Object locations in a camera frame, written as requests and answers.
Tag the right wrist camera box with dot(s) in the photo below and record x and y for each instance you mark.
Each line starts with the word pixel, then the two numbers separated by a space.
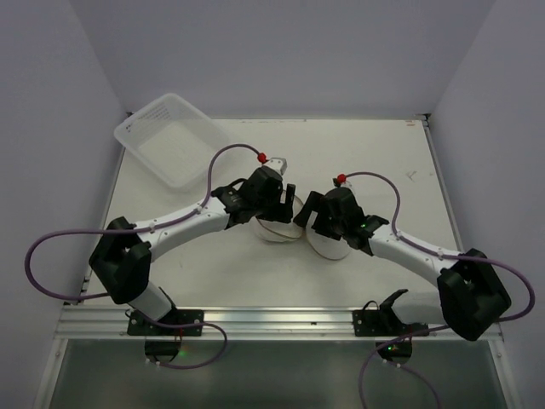
pixel 341 181

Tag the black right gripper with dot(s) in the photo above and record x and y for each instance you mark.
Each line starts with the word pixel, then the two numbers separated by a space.
pixel 320 215

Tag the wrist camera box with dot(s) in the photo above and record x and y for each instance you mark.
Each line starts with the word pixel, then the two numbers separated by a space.
pixel 341 181
pixel 279 165

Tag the aluminium mounting rail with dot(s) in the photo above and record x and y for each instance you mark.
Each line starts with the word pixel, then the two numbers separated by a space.
pixel 100 322

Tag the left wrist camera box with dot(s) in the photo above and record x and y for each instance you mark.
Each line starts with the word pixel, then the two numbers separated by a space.
pixel 279 165

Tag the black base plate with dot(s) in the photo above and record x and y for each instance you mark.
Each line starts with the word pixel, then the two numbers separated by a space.
pixel 378 323
pixel 176 323

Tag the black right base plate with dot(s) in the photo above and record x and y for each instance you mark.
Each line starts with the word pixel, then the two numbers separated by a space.
pixel 378 323

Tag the white plastic basket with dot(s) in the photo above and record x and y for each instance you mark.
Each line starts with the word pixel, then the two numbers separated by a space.
pixel 172 139

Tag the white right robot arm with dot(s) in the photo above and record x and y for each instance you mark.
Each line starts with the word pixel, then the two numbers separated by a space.
pixel 468 295

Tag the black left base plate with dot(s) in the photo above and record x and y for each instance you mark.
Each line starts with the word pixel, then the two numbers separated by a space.
pixel 176 323

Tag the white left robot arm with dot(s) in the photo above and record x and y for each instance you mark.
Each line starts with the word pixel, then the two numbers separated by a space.
pixel 123 256

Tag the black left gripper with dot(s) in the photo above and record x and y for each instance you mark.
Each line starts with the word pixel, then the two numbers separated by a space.
pixel 278 209

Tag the round white mesh laundry bag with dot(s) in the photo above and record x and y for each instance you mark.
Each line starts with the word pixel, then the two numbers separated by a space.
pixel 279 233

